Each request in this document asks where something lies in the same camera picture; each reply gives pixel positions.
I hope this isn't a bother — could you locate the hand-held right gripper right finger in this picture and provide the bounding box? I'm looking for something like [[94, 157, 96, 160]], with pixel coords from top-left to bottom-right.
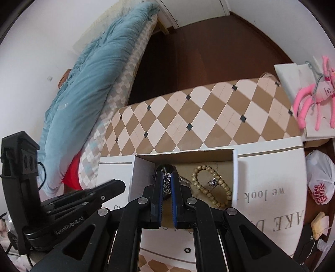
[[170, 172, 309, 272]]

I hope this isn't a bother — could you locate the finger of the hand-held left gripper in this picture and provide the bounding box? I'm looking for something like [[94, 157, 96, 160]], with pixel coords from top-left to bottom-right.
[[39, 179, 126, 218]]

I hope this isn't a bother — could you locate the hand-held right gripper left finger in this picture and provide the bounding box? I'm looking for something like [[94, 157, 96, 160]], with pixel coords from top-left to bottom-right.
[[30, 171, 164, 272]]

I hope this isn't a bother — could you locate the silver chain bracelet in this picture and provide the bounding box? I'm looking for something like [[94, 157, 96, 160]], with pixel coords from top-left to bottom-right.
[[160, 164, 191, 201]]

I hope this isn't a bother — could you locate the white cardboard box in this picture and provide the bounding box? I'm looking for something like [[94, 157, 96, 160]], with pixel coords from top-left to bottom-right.
[[97, 136, 308, 264]]

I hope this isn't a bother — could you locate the red cloth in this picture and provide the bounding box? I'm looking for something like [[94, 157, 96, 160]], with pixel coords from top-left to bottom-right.
[[63, 154, 82, 190]]

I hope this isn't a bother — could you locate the diamond patterned tablecloth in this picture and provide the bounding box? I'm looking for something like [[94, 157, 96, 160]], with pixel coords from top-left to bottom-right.
[[101, 74, 305, 272]]

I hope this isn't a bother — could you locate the blue quilt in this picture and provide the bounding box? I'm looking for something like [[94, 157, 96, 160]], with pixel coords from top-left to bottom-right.
[[37, 0, 160, 198]]

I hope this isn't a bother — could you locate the brown wooden piece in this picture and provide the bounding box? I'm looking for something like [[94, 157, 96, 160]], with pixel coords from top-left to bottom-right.
[[58, 68, 73, 88]]

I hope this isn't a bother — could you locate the white plastic bag red print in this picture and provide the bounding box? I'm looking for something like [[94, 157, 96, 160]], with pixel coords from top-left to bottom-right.
[[305, 150, 335, 206]]

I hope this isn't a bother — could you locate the beige cloth pouch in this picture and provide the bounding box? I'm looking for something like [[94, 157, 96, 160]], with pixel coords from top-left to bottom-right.
[[310, 212, 329, 240]]

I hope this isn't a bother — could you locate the pink plush toy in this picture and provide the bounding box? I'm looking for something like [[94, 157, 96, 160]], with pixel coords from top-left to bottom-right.
[[292, 55, 335, 131]]

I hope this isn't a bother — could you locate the white wardrobe door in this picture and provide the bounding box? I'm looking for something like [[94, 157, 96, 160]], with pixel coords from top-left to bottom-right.
[[157, 0, 231, 30]]

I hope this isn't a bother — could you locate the black cable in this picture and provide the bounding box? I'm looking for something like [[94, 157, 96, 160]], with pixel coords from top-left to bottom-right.
[[37, 161, 47, 191]]

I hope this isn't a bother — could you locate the wooden bead bracelet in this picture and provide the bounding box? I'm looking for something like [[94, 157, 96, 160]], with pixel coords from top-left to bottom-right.
[[191, 164, 233, 209]]

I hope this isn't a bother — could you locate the wooden bed frame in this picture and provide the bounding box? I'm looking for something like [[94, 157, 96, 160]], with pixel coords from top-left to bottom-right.
[[156, 20, 170, 36]]

